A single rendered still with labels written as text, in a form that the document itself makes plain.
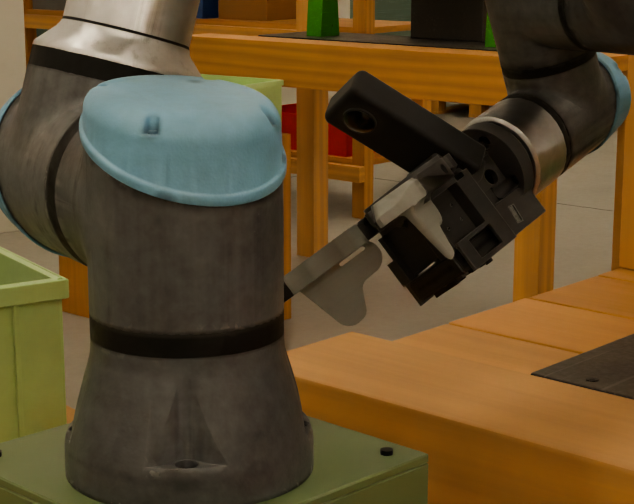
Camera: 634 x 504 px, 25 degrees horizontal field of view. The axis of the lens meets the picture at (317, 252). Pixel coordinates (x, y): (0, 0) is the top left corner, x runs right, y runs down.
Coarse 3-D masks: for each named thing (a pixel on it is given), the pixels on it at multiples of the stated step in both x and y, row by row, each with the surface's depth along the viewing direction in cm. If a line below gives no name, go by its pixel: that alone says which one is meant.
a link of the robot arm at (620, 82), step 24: (576, 72) 112; (600, 72) 115; (528, 96) 112; (552, 96) 112; (576, 96) 112; (600, 96) 114; (624, 96) 117; (576, 120) 112; (600, 120) 114; (576, 144) 112; (600, 144) 117
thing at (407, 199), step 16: (400, 192) 95; (416, 192) 95; (384, 208) 93; (400, 208) 93; (416, 208) 95; (432, 208) 99; (384, 224) 92; (416, 224) 95; (432, 224) 97; (432, 240) 95; (448, 256) 96
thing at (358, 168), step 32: (32, 0) 783; (64, 0) 767; (224, 0) 693; (256, 0) 682; (288, 0) 691; (32, 32) 786; (224, 32) 682; (256, 32) 668; (288, 32) 656; (352, 32) 638; (384, 32) 644; (288, 128) 677; (352, 160) 649; (384, 160) 657; (352, 192) 652
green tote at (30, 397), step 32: (0, 256) 141; (0, 288) 127; (32, 288) 128; (64, 288) 130; (0, 320) 128; (32, 320) 129; (0, 352) 128; (32, 352) 130; (0, 384) 129; (32, 384) 130; (64, 384) 133; (0, 416) 129; (32, 416) 131; (64, 416) 133
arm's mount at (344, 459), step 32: (0, 448) 92; (32, 448) 92; (64, 448) 92; (320, 448) 92; (352, 448) 92; (384, 448) 91; (0, 480) 87; (32, 480) 87; (64, 480) 87; (320, 480) 87; (352, 480) 87; (384, 480) 88; (416, 480) 91
